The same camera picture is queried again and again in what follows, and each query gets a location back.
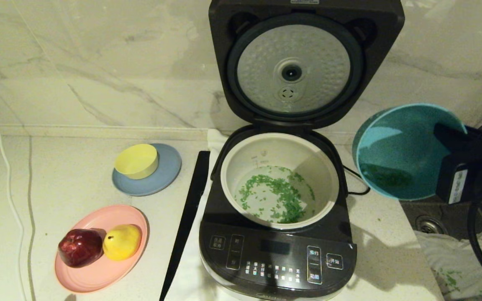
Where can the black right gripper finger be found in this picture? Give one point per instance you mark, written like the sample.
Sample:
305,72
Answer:
454,138

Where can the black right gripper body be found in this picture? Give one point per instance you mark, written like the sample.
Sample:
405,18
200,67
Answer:
479,175

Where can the teal bowl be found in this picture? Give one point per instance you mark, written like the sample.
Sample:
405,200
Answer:
391,138

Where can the black rice cooker lid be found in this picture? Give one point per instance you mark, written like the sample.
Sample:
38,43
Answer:
387,42

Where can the green rice grains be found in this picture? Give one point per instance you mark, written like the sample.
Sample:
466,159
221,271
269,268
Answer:
278,192

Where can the white inner pot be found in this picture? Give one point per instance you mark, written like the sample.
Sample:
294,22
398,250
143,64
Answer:
320,167

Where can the black rice cooker body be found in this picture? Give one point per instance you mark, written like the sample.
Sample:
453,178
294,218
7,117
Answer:
274,255

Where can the yellow bowl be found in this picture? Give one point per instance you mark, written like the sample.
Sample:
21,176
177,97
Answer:
136,161

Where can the sink drain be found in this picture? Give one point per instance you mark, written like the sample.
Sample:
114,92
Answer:
430,224

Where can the steel sink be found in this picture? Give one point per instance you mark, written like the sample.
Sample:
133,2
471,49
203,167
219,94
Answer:
416,209

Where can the white cloth with green specks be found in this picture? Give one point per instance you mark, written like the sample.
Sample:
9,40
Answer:
446,259

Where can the flat black strip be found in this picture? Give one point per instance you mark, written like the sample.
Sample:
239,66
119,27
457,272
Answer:
186,217

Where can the blue plate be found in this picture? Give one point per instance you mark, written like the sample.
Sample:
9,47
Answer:
167,171

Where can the yellow pear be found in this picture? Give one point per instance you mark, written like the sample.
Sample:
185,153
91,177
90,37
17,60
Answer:
122,242

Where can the pink plate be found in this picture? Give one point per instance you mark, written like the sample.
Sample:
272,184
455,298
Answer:
98,276

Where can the red apple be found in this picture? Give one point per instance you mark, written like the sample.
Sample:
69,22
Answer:
80,247

